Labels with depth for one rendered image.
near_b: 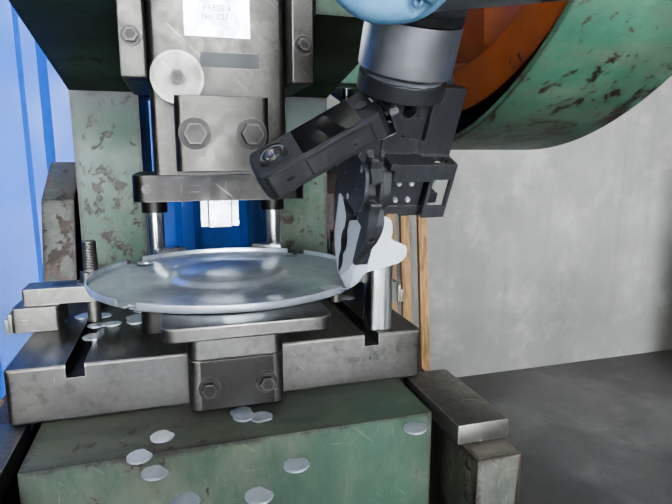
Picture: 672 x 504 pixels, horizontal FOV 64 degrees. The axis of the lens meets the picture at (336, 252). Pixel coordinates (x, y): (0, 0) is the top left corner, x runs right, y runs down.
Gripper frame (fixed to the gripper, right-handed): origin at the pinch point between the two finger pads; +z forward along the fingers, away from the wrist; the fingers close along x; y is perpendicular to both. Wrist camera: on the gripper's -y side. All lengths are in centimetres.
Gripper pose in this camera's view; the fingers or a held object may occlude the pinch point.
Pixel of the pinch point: (342, 275)
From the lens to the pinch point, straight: 53.3
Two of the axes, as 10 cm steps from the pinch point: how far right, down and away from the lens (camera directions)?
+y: 9.5, -0.6, 3.2
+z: -1.4, 8.2, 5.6
